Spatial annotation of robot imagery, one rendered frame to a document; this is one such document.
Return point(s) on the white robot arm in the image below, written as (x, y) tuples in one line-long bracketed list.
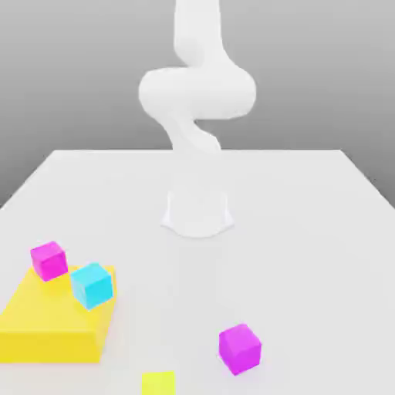
[(197, 92)]

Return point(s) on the small cyan cube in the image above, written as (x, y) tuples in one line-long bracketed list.
[(92, 285)]

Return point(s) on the small magenta cube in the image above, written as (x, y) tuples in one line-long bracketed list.
[(239, 348), (49, 260)]

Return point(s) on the small yellow cube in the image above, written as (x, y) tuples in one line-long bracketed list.
[(158, 383)]

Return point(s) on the large yellow box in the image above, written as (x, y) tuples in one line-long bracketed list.
[(49, 321)]

